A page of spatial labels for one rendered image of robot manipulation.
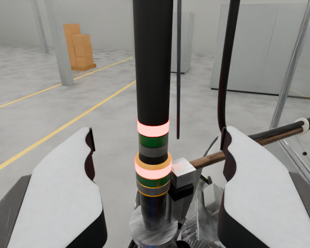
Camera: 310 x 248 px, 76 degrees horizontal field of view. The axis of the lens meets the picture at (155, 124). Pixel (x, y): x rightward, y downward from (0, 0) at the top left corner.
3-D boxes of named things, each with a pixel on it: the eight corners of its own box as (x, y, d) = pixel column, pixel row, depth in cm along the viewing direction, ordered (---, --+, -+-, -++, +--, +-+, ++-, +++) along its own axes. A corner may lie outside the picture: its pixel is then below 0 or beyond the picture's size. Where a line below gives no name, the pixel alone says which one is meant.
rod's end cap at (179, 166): (179, 170, 28) (179, 158, 27) (187, 179, 26) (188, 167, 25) (166, 174, 27) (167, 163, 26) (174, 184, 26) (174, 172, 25)
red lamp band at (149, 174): (161, 152, 27) (161, 144, 26) (178, 171, 23) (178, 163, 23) (130, 161, 25) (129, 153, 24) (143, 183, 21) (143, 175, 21)
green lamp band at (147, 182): (160, 160, 27) (161, 152, 27) (177, 180, 24) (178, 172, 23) (130, 169, 25) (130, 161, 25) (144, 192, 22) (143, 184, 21)
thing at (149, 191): (160, 167, 28) (160, 160, 27) (177, 188, 24) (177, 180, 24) (131, 176, 26) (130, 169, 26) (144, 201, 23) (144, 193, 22)
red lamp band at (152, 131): (159, 119, 24) (160, 110, 23) (174, 132, 21) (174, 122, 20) (133, 125, 22) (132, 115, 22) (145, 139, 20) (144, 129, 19)
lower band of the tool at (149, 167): (160, 170, 28) (161, 141, 26) (176, 190, 25) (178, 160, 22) (131, 179, 26) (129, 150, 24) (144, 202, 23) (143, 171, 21)
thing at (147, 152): (159, 138, 25) (159, 130, 24) (173, 152, 22) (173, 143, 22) (134, 144, 23) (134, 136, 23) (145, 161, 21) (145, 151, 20)
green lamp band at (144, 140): (159, 129, 24) (159, 120, 24) (173, 142, 22) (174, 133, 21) (134, 135, 23) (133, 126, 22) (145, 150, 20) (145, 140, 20)
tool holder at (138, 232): (173, 196, 34) (176, 149, 30) (198, 231, 29) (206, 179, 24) (123, 216, 31) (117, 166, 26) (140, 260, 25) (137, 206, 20)
